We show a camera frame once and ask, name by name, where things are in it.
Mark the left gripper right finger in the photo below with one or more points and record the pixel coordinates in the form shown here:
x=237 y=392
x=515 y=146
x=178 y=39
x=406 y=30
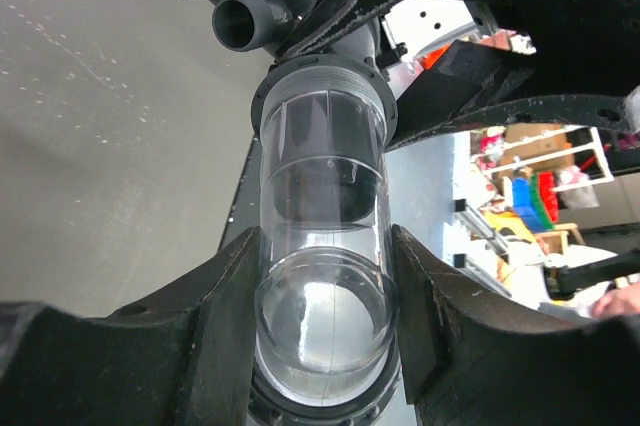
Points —
x=473 y=357

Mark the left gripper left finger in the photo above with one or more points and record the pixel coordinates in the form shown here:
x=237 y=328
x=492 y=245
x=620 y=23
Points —
x=182 y=355

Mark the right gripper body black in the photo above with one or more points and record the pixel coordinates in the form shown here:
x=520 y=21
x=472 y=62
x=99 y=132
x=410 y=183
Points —
x=581 y=47

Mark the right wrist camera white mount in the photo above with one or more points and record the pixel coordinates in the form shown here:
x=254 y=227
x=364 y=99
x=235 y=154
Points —
x=414 y=28

